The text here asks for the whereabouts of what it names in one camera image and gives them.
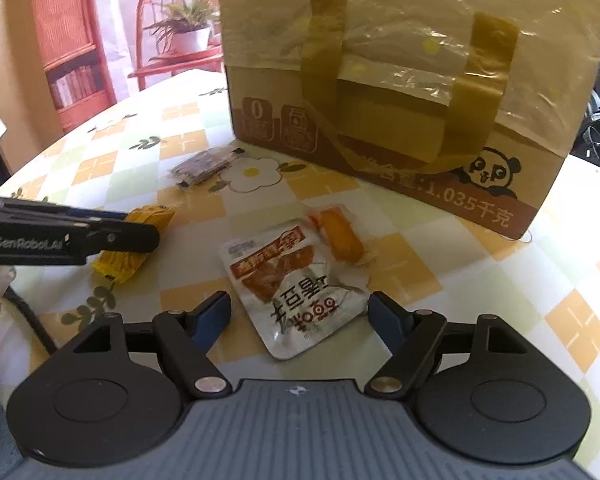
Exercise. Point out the checked floral tablecloth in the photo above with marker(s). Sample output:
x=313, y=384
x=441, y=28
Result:
x=430, y=275

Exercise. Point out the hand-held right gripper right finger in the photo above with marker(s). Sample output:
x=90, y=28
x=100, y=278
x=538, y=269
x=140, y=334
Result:
x=385, y=317

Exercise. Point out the brown cardboard box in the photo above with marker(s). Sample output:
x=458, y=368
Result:
x=390, y=60

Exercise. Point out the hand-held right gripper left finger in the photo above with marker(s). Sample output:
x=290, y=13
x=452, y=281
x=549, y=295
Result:
x=214, y=317

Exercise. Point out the dark clear snack packet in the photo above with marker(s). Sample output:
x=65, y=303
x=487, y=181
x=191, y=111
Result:
x=205, y=166

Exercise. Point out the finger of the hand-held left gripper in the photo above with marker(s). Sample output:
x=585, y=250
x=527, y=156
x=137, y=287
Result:
x=100, y=216
x=125, y=240

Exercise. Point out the yellow snack packet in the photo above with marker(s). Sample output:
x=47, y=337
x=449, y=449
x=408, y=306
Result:
x=122, y=265

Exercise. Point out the printed room backdrop cloth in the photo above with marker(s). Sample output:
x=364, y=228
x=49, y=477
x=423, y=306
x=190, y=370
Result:
x=120, y=35

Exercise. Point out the white red label snack packet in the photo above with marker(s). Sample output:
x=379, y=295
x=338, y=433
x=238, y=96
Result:
x=295, y=295

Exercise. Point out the tan wooden panel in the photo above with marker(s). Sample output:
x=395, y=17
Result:
x=10, y=60

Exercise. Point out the clear packet with orange cake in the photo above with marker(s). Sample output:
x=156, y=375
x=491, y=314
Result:
x=342, y=237

